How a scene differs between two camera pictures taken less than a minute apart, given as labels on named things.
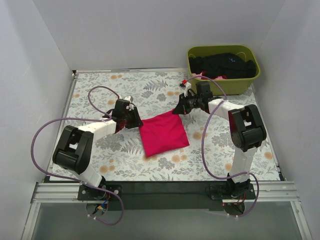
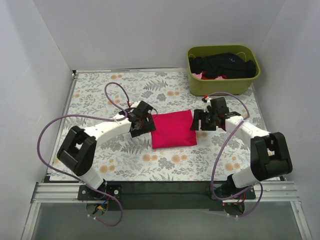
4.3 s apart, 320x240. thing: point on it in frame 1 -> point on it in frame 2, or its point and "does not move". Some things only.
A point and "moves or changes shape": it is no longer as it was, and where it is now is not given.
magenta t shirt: [163, 133] moves or changes shape
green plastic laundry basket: [237, 86] does not move
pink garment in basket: [199, 74] does not move
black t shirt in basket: [227, 64] does not move
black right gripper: [186, 104] -> [200, 120]
